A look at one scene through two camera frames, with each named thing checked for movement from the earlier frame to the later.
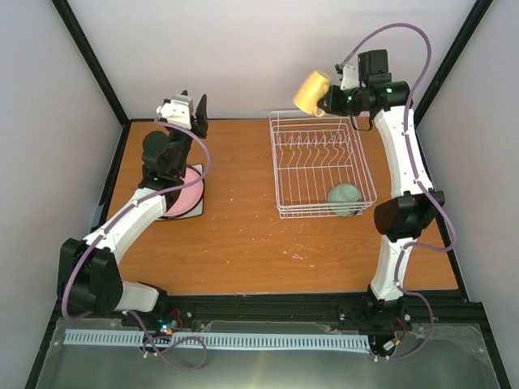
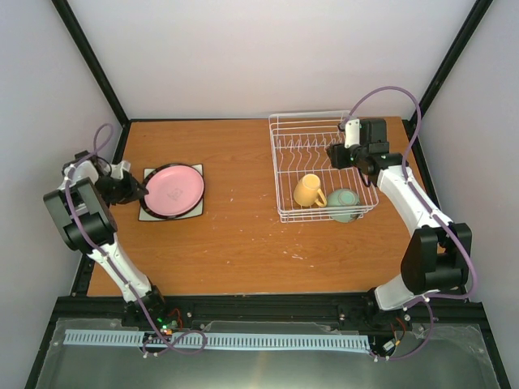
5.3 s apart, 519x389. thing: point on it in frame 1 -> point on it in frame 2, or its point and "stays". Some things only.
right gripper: [329, 97] -> [336, 156]
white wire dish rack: [321, 167] stays
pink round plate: [190, 197] stays
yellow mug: [312, 88] -> [307, 191]
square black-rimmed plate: [200, 209] stays
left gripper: [200, 124] -> [130, 193]
